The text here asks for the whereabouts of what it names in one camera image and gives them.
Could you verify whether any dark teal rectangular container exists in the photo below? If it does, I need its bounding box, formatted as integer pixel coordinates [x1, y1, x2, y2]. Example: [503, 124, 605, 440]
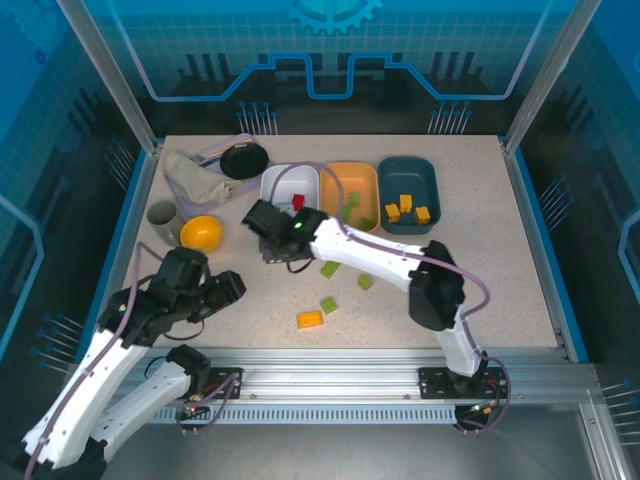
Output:
[377, 155, 442, 236]

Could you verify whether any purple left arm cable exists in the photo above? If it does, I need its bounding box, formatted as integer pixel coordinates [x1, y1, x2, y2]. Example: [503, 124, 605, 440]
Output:
[22, 241, 245, 480]

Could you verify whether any yellow bowl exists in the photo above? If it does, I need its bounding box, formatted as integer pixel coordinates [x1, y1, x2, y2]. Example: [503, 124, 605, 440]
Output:
[179, 214, 224, 254]

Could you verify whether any beige cloth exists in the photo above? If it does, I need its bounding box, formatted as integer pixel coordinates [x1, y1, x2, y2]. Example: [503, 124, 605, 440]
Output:
[164, 150, 245, 205]

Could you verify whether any slotted grey cable duct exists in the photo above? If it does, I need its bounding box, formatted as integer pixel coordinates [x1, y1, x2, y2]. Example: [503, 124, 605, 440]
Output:
[149, 405, 459, 424]

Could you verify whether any orange rectangular container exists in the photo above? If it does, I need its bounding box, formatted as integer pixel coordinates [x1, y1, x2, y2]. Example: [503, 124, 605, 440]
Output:
[319, 161, 380, 235]

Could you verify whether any black round pan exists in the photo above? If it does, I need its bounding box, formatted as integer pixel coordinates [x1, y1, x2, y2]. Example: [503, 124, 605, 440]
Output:
[219, 143, 270, 180]

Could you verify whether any aluminium frame post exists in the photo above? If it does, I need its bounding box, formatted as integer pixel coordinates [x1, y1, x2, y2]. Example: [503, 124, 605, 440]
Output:
[54, 0, 164, 151]
[504, 0, 609, 151]

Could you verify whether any white rectangular container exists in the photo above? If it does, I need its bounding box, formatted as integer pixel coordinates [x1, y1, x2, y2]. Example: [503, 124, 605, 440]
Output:
[259, 163, 321, 236]

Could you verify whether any grey cup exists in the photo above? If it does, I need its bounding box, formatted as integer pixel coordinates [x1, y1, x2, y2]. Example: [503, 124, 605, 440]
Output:
[146, 200, 184, 249]

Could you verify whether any lavender tray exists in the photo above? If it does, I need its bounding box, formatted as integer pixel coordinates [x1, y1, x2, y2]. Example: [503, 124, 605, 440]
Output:
[164, 133, 261, 217]

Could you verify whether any aluminium mounting rail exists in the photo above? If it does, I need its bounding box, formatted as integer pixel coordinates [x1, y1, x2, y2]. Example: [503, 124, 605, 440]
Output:
[64, 347, 601, 401]

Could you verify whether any long yellow lego brick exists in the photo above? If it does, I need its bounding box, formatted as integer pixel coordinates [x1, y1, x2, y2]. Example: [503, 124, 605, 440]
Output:
[296, 309, 325, 331]

